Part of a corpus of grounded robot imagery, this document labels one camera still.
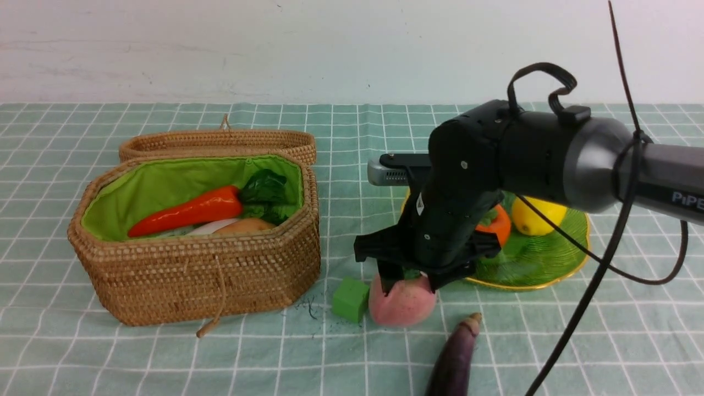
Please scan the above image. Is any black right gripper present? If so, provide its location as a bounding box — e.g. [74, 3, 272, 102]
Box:
[354, 185, 503, 296]

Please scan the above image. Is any pink toy peach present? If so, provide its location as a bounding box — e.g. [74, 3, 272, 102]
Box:
[368, 274, 437, 328]

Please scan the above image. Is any orange toy persimmon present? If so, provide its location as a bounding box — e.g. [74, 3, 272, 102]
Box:
[475, 205, 512, 248]

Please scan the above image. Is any yellow toy lemon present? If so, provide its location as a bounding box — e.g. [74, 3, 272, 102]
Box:
[510, 196, 568, 237]

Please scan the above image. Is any orange toy carrot with leaves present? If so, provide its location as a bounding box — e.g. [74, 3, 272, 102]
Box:
[126, 169, 288, 238]

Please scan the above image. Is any brown toy potato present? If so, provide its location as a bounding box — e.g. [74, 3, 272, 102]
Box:
[213, 217, 275, 235]

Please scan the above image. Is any white toy radish with leaves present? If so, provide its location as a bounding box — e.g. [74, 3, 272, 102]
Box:
[156, 218, 240, 238]

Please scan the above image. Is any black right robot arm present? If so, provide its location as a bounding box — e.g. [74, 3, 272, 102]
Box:
[354, 100, 702, 290]

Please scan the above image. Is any green foam cube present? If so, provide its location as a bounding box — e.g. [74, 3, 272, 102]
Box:
[332, 277, 370, 323]

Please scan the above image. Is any purple toy eggplant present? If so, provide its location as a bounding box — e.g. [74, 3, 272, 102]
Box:
[425, 312, 482, 395]

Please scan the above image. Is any green glass leaf plate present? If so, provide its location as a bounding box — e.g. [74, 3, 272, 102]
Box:
[400, 190, 591, 291]

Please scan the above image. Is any woven wicker basket lid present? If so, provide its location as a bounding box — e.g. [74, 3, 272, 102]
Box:
[118, 114, 317, 166]

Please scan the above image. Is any green checkered tablecloth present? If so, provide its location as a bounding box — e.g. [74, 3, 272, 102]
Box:
[1, 103, 702, 395]

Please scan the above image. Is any woven wicker basket green lining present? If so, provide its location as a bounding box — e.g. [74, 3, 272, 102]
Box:
[67, 153, 322, 338]

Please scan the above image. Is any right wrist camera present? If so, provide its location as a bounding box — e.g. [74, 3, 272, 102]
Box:
[367, 153, 432, 190]

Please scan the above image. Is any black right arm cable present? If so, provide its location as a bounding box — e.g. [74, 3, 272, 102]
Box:
[506, 0, 689, 396]

